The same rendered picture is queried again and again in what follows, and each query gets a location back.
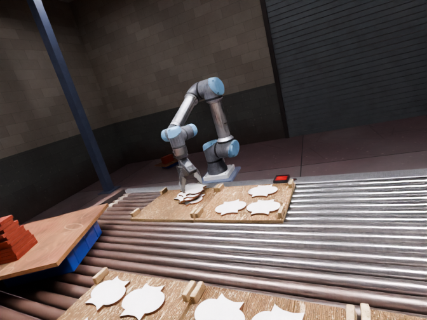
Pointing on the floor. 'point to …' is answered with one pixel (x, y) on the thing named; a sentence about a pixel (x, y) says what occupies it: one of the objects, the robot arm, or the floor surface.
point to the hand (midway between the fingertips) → (193, 188)
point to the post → (51, 46)
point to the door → (346, 62)
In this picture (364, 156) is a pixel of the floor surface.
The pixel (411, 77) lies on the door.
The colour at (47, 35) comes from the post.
